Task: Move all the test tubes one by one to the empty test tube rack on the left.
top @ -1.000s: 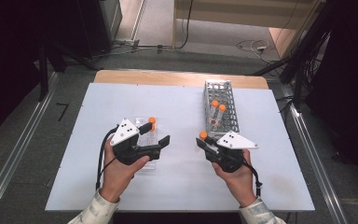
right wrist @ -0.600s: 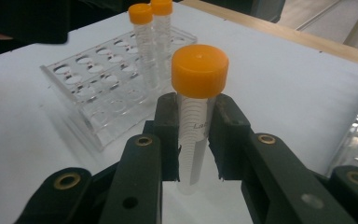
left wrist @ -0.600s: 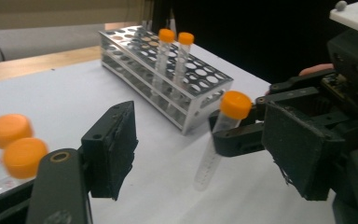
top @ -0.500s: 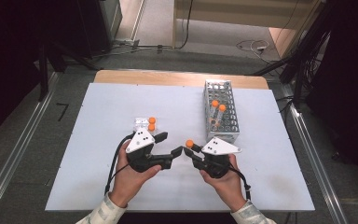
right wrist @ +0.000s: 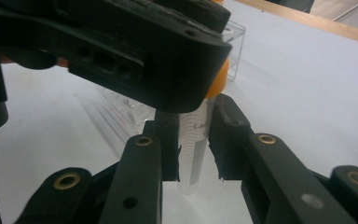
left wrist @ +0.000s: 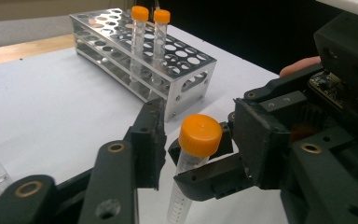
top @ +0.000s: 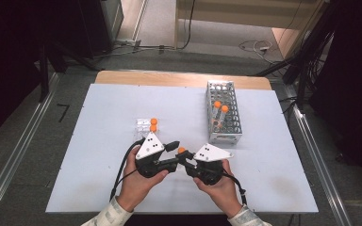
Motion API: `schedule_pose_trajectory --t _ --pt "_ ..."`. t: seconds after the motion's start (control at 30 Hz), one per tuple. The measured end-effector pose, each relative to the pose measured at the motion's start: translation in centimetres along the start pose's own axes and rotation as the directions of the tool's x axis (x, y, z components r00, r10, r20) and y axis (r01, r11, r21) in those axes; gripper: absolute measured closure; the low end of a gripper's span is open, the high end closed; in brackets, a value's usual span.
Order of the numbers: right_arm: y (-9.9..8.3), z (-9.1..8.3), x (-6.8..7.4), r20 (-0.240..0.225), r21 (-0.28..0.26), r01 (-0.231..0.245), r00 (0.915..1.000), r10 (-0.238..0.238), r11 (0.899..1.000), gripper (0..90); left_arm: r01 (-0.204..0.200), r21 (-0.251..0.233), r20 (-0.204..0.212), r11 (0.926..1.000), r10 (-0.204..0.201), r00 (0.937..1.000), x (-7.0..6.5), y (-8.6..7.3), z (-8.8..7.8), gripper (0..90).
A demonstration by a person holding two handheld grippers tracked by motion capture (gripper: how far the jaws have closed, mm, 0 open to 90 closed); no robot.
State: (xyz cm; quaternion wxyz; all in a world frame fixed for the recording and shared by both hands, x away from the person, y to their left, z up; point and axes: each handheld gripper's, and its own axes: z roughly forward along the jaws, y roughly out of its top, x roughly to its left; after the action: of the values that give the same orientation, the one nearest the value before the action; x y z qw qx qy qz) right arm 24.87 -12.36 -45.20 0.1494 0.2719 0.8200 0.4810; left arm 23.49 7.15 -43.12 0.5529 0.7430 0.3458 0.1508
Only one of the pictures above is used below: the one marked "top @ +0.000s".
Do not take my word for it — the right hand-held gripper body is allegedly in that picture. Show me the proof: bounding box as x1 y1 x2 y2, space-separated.
185 143 234 186

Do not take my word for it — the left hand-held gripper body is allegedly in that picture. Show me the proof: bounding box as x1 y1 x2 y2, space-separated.
135 132 177 179

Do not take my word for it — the clear plastic test tube rack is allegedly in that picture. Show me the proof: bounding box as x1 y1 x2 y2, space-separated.
133 118 160 149

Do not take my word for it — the metal test tube rack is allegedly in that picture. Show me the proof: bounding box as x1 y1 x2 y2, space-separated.
205 79 244 146

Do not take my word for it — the person's right hand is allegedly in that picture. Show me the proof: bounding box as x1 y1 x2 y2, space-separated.
192 159 244 219

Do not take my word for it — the person's left hand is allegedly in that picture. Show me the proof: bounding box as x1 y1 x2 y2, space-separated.
116 145 170 213

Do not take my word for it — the white table board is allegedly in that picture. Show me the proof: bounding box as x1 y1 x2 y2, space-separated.
44 83 320 215

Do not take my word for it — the grey power strip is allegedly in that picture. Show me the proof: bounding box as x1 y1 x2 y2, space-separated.
114 39 142 49

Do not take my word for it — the black metal stand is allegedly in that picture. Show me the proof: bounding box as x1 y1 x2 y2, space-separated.
38 41 50 104

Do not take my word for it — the black cabinet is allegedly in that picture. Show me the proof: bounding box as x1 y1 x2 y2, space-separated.
76 0 124 59

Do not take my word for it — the beige wooden furniture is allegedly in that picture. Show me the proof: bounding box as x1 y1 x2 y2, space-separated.
173 0 332 59

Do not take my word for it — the left hand-held gripper cable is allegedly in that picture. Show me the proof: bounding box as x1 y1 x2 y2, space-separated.
108 137 146 202

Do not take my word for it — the hand-held gripper cable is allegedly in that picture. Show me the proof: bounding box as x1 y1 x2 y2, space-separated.
108 137 146 202
222 171 249 207

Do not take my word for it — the right hand-held gripper cable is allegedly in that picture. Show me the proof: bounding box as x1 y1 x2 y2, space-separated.
222 171 249 207

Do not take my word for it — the white floor cable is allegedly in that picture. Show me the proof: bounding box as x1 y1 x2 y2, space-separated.
239 39 275 58

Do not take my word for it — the black floor cable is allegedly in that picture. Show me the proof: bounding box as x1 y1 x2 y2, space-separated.
174 0 197 51

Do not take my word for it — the black stand with cables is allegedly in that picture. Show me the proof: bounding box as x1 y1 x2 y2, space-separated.
253 0 338 111

